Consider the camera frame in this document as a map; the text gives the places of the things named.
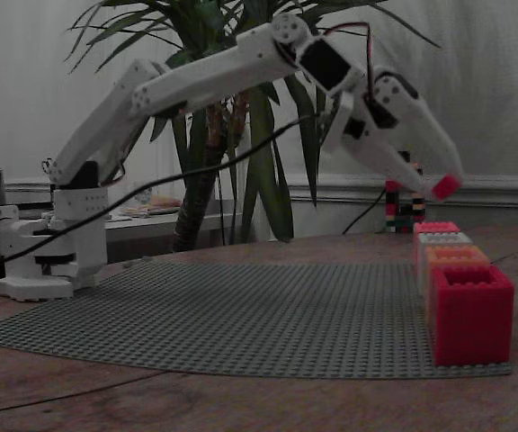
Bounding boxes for multicolour Lego tower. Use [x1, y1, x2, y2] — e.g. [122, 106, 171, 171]
[383, 150, 425, 235]

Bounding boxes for red lego block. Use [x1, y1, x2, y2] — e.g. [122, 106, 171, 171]
[412, 220, 462, 272]
[430, 264, 516, 367]

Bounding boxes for white lego block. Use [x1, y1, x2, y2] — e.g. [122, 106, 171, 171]
[415, 230, 474, 299]

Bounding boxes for orange lego block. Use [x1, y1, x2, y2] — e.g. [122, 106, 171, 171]
[422, 245, 493, 330]

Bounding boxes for red lego block front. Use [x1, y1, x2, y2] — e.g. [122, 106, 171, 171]
[430, 264, 516, 367]

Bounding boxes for grey Lego baseplate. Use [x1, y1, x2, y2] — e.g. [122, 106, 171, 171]
[0, 259, 514, 382]

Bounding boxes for green potted palm plant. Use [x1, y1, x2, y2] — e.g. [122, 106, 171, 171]
[64, 0, 442, 254]

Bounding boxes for pile of papers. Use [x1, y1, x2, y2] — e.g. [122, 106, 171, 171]
[121, 195, 184, 216]

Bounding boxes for low white table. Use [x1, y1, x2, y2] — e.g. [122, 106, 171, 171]
[4, 197, 234, 253]

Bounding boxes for black cable behind tower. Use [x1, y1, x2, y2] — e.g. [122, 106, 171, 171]
[341, 187, 388, 236]

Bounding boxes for red and black gripper wires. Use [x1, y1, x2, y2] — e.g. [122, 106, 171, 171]
[325, 21, 378, 99]

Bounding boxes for long black camera cable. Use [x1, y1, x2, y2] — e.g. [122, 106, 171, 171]
[0, 113, 328, 308]

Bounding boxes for thin black table cable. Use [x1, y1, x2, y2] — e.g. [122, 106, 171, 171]
[0, 370, 166, 416]

